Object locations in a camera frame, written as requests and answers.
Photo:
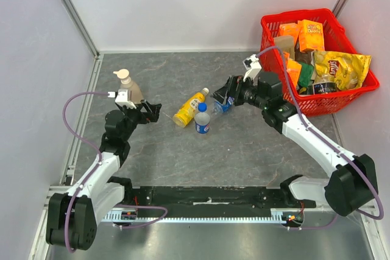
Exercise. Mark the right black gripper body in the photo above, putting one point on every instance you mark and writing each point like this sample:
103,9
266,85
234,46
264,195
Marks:
231,90

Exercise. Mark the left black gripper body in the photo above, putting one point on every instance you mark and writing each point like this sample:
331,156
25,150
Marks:
134,116

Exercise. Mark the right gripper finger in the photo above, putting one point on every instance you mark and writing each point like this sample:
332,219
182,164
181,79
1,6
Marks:
229,89
218,93

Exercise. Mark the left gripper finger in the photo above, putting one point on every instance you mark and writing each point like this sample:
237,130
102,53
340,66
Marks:
153,116
150,107

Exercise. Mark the crushed clear water bottle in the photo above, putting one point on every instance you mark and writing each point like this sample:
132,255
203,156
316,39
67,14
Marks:
222,104

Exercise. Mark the clear blue label bottle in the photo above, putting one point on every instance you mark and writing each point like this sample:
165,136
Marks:
202,122

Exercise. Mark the blue bottle cap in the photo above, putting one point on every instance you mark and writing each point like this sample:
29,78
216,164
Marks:
202,107

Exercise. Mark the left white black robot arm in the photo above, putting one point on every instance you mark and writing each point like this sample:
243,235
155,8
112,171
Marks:
73,216

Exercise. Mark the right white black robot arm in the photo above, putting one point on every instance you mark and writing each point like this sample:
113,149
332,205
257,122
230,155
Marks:
352,180

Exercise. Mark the beige pump soap bottle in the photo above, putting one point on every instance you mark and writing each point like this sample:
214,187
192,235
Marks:
127,83

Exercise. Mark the yellow juice bottle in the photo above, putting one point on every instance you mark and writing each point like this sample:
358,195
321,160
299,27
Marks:
186,113

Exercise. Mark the orange packet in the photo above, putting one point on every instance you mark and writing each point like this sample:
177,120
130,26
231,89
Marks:
293,69

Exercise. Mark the brown cardboard box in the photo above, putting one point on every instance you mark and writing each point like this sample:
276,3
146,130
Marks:
286,43

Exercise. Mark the green package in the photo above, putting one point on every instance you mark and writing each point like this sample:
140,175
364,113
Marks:
305,74

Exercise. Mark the small orange box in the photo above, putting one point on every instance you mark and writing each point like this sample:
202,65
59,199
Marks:
291,29

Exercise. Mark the dark can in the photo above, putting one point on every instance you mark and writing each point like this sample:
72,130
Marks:
323,88

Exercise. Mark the orange scrub daddy box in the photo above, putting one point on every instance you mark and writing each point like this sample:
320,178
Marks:
311,36

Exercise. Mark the yellow chips bag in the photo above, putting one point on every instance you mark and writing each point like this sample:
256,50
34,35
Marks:
347,71

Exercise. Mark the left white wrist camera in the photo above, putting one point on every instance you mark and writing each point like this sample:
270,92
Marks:
122,100

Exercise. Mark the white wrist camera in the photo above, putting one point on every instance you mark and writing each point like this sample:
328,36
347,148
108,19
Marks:
252,66
122,100

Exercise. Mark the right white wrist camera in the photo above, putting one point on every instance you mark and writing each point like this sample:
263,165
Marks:
252,66

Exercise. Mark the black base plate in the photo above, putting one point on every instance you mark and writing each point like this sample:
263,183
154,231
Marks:
209,202

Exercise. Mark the white cable duct rail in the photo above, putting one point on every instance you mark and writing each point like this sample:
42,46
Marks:
119,216

